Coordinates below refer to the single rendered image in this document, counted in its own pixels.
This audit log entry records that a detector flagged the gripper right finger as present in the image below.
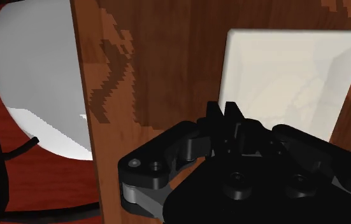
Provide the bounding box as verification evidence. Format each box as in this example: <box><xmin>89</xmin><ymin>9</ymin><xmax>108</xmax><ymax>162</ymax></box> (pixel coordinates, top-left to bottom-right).
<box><xmin>224</xmin><ymin>101</ymin><xmax>351</xmax><ymax>201</ymax></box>

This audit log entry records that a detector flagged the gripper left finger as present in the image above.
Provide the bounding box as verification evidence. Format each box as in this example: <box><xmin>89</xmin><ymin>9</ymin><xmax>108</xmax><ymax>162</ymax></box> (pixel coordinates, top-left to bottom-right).
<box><xmin>117</xmin><ymin>101</ymin><xmax>226</xmax><ymax>223</ymax></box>

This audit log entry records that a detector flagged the white rectangular block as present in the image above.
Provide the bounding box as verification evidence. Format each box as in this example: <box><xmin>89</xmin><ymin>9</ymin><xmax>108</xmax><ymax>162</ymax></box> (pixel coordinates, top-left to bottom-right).
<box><xmin>218</xmin><ymin>28</ymin><xmax>351</xmax><ymax>143</ymax></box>

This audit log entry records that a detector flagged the brown wooden table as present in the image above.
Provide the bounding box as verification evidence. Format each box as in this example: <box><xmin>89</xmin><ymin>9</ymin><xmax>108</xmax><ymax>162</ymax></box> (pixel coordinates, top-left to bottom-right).
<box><xmin>69</xmin><ymin>0</ymin><xmax>351</xmax><ymax>224</ymax></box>

